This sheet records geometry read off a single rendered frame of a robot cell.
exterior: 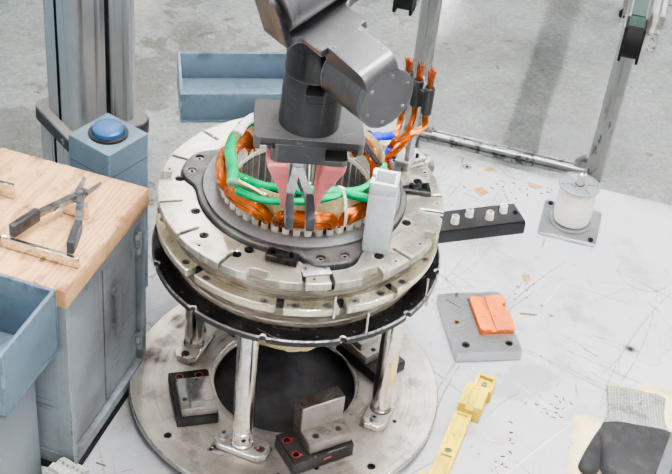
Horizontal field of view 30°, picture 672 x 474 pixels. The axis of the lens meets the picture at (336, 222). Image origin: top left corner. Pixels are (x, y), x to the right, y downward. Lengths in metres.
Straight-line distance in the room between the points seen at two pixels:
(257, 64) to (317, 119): 0.59
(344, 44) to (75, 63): 0.74
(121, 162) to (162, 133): 1.88
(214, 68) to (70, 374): 0.52
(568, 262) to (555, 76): 2.09
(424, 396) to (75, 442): 0.44
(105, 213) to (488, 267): 0.66
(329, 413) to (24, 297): 0.39
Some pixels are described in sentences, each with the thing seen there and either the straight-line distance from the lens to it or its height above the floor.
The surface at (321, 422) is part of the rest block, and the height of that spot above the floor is 0.84.
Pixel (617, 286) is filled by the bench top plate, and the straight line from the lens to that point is 1.87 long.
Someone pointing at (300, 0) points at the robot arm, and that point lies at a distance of 1.05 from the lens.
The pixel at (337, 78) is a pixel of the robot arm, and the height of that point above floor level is 1.37.
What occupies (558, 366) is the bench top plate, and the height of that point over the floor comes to 0.78.
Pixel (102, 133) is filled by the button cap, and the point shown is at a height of 1.04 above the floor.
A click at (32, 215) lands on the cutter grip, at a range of 1.37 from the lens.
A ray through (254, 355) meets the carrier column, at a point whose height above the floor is 0.96.
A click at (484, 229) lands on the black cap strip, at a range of 1.89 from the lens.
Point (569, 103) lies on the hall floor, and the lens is 3.82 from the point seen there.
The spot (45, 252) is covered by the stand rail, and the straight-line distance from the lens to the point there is 1.34.
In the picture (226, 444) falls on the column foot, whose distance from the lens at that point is 1.50.
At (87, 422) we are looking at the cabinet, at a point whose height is 0.82.
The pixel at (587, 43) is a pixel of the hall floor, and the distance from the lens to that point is 4.17.
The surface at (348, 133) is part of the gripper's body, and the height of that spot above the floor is 1.28.
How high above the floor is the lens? 1.92
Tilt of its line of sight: 37 degrees down
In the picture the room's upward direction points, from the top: 6 degrees clockwise
